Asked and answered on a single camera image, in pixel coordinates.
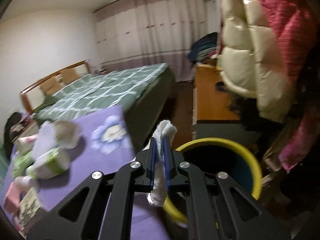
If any white tissue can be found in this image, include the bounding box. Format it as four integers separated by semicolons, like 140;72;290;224
147;120;177;207

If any green plastic bag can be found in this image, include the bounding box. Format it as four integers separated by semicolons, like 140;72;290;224
11;151;34;178

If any yellow rimmed trash bin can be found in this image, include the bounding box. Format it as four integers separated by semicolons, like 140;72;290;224
161;138;262;228

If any purple floral blanket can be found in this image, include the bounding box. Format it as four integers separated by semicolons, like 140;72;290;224
1;106;169;239

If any green white plastic bottle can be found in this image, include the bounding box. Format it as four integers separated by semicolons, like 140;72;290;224
25;147;71;180

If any white yogurt cup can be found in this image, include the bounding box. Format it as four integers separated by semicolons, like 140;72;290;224
53;120;81;150

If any white textured packaging sheet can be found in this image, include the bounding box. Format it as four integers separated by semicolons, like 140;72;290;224
31;121;57;160

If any printed paper package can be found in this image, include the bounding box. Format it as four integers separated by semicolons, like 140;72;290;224
19;187;41;228

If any white labelled bottle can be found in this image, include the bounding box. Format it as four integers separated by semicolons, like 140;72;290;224
14;176;38;193

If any bed with green plaid duvet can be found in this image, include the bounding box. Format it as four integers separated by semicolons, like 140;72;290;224
35;63;175;151

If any wooden dresser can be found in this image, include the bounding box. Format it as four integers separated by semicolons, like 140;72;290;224
192;64;240;140

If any paper cup with strawberry print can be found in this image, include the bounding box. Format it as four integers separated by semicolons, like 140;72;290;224
16;134;37;155

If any dark clothes pile on nightstand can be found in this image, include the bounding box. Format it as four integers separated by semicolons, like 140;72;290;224
3;112;34;158

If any wooden bed headboard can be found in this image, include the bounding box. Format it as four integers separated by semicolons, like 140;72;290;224
20;61;91;114

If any white puffer jacket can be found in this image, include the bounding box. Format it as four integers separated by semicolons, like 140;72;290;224
221;0;292;122

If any clothes pile on dresser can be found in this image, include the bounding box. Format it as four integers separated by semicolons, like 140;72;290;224
187;32;218;63

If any pink striped curtain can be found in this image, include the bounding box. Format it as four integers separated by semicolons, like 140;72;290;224
94;0;207;81

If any red quilted jacket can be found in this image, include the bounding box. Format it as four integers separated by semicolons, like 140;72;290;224
258;0;318;83

